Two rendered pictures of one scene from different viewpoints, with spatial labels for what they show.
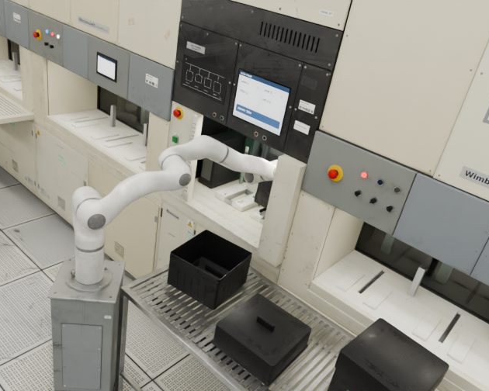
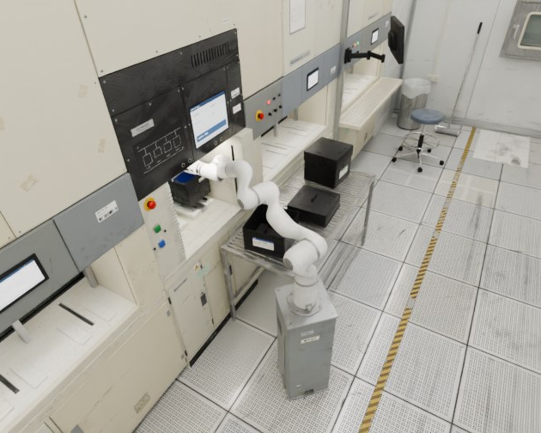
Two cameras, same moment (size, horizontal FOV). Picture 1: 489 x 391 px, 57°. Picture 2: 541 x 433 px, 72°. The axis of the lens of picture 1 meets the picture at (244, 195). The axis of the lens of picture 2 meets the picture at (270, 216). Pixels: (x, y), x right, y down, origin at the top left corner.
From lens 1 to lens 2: 262 cm
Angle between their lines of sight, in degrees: 76
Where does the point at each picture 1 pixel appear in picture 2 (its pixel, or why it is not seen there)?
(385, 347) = (325, 149)
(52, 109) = not seen: outside the picture
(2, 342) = not seen: outside the picture
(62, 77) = not seen: outside the picture
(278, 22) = (202, 48)
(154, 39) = (84, 167)
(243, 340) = (330, 204)
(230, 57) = (179, 105)
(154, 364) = (261, 341)
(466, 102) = (283, 30)
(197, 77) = (156, 152)
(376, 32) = (248, 17)
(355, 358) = (337, 156)
